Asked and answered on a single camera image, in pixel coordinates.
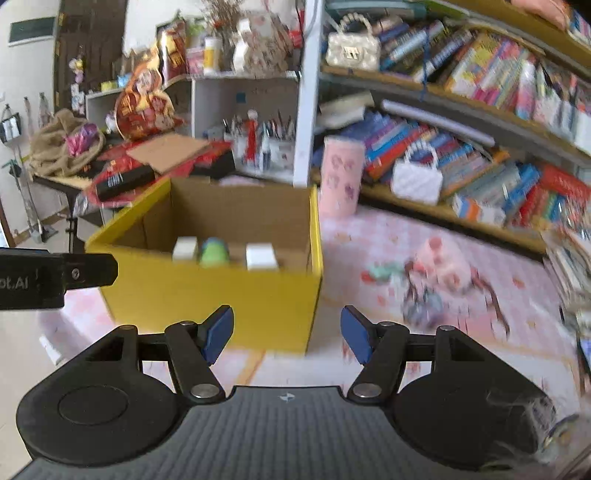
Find red gift wrapping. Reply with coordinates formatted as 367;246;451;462
81;141;232;208

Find brown fleece blanket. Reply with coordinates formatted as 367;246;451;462
28;109;105;177

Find pink cylindrical container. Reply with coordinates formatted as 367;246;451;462
320;137;365;217

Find row of slanted books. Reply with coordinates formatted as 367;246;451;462
314;108;591;232

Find red cartoon festive decoration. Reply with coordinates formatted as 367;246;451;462
115;60;183;139

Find red gold festive sign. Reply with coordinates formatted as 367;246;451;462
157;18;188;81

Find pink purple plastic bag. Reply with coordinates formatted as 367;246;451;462
66;124;100;155

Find dried flowers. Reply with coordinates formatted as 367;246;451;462
203;0;259;28

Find dark wooden door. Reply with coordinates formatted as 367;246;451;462
53;0;127;114

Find pink checked tablecloth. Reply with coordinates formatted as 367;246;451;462
39;205;587;416

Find black stand table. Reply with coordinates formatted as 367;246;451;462
32;175;93;252

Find yellow cardboard box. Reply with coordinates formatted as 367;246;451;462
85;178;324;355

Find white shelf unit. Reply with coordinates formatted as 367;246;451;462
85;71;301;185

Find green cartoon toy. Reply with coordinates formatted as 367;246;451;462
199;237;230;266

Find pink plush paw toy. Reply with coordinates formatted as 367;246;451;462
413;237;472;294

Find cream quilted handbag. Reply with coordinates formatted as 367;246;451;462
326;13;382;71

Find cream white cube toy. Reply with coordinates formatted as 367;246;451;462
172;237;198;261

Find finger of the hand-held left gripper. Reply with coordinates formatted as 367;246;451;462
65;253;118;291

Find cartoon figure keychain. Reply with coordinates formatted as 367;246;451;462
402;263;444;324

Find rolled white paper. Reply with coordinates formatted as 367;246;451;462
381;99;495;146

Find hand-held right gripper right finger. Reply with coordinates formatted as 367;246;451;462
342;305;472;402

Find stack of lying books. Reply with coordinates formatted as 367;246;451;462
318;90;375;130

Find brown cardboard sheet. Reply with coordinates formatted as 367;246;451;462
126;134;211;175

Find white pen holders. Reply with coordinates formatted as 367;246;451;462
222;108;296;174

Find white cup with yellow label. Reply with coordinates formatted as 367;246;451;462
203;37;223;75

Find blue string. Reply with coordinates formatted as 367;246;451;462
418;21;437;100

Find long black box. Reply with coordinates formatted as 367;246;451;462
95;165;155;201

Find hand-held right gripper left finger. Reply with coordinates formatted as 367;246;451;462
104;305;234;404

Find stack of booklets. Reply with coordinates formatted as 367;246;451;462
542;226;591;324

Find white shelf post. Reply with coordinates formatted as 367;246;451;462
293;0;324;188

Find white quilted pearl-handle handbag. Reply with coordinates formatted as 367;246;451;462
392;141;443;205

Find row of colourful books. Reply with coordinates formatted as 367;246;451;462
374;14;591;144

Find small white orange box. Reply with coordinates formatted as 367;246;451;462
450;191;506;227

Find white charger adapter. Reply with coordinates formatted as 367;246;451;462
246;244;279;271

